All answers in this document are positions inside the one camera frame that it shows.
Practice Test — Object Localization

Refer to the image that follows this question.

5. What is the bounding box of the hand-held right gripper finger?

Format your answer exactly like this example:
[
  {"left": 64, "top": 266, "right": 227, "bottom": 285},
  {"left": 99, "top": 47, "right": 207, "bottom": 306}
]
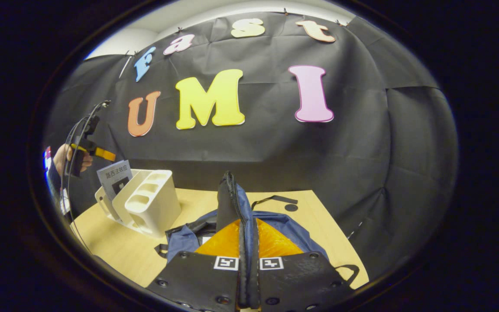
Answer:
[
  {"left": 249, "top": 218, "right": 356, "bottom": 312},
  {"left": 146, "top": 218, "right": 250, "bottom": 312}
]

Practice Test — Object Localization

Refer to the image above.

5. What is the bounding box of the grey-blue book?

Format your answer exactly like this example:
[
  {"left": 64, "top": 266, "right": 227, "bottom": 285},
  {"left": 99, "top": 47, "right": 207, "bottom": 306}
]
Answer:
[{"left": 97, "top": 159, "right": 133, "bottom": 201}]

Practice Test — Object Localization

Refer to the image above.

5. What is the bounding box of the white bookshelf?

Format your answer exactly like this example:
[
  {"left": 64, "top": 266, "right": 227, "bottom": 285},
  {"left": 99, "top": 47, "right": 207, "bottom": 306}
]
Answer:
[{"left": 94, "top": 169, "right": 182, "bottom": 239}]

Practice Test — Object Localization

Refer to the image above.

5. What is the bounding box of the blue schoolbag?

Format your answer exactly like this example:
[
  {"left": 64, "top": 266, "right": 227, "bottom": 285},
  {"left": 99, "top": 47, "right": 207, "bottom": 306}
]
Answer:
[{"left": 154, "top": 171, "right": 360, "bottom": 287}]

